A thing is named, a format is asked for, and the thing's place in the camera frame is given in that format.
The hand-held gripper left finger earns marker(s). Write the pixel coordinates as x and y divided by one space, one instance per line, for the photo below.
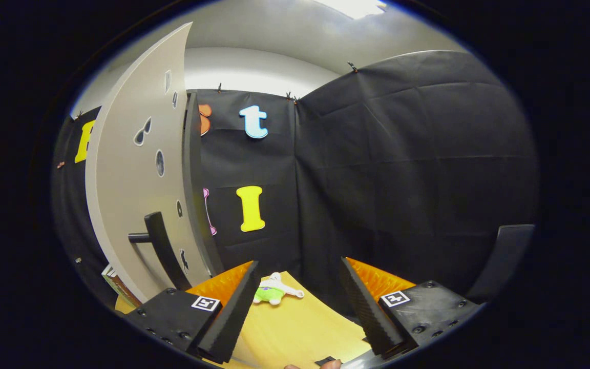
236 312

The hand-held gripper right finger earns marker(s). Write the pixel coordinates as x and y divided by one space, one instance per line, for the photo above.
364 307

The beige cabinet door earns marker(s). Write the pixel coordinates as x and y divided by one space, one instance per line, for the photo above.
121 179

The green and white plush toy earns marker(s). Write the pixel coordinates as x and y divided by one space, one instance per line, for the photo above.
269 294

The green book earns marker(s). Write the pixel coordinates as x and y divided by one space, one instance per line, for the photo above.
116 284

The black backdrop cloth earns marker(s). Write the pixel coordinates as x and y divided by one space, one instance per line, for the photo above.
402 179

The dark grey cabinet body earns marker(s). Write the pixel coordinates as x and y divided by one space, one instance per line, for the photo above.
192 169

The long ceiling light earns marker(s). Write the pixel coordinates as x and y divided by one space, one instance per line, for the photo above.
351 7

